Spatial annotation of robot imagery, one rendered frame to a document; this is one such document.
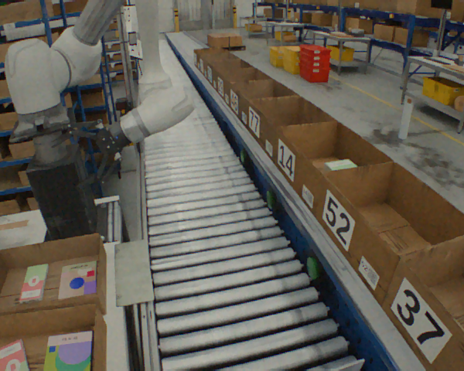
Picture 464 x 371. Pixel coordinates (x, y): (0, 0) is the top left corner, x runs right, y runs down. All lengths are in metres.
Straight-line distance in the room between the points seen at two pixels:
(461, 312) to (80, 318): 1.01
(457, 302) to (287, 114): 1.25
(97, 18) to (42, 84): 0.28
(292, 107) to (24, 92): 1.27
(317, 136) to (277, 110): 0.39
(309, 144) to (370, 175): 0.40
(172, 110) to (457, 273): 0.91
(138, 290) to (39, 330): 0.32
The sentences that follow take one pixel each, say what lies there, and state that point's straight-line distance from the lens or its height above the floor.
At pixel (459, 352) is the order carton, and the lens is 0.73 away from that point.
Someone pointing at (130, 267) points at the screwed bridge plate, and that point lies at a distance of 1.17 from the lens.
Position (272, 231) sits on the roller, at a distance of 1.26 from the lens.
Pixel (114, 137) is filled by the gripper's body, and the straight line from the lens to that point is 0.96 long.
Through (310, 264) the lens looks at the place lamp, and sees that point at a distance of 1.03.
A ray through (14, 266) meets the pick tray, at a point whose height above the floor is 0.77.
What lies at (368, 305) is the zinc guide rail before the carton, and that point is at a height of 0.89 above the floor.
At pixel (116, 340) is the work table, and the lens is 1.00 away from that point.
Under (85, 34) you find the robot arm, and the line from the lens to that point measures 1.21.
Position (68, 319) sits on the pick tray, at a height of 0.80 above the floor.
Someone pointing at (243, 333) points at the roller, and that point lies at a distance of 0.96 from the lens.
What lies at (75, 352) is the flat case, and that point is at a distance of 0.95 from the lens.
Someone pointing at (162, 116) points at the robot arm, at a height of 1.25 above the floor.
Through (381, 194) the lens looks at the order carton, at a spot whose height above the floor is 0.92.
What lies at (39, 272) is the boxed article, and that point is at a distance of 1.26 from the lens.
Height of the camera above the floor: 1.54
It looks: 31 degrees down
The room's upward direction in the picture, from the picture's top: 2 degrees counter-clockwise
